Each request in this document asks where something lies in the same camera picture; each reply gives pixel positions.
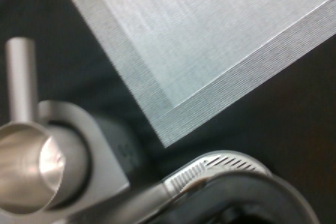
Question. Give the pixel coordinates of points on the grey woven placemat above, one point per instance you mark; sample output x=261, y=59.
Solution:
x=193, y=53

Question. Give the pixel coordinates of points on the grey coffee machine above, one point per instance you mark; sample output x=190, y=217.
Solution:
x=220, y=189

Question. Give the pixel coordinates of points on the steel milk frother jug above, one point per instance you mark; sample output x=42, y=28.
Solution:
x=43, y=158

